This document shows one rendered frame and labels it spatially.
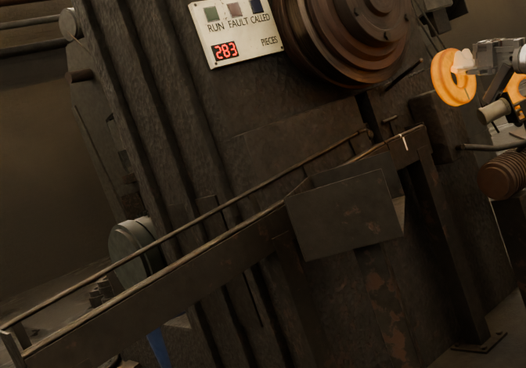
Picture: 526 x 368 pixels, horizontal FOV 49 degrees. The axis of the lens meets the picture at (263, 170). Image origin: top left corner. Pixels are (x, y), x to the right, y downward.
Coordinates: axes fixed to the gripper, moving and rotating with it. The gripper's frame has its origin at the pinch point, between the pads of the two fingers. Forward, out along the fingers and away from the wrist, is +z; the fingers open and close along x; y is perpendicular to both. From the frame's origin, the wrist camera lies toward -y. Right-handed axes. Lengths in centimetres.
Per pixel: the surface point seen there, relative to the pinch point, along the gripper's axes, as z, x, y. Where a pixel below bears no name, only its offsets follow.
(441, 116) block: 15.9, -17.5, -17.9
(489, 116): 6.2, -29.3, -20.7
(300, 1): 28.1, 25.5, 25.0
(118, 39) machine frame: 86, 51, 23
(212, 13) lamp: 42, 45, 26
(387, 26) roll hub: 17.4, 3.2, 13.9
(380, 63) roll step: 20.6, 3.9, 3.6
